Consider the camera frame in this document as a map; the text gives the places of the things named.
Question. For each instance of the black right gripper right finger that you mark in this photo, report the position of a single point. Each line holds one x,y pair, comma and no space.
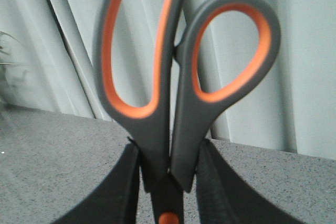
224,197

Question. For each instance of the grey curtain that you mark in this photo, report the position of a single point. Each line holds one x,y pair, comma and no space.
46,63

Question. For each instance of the grey orange scissors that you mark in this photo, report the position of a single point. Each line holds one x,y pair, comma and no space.
169,129

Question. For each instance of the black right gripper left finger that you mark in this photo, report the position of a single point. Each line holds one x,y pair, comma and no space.
115,200

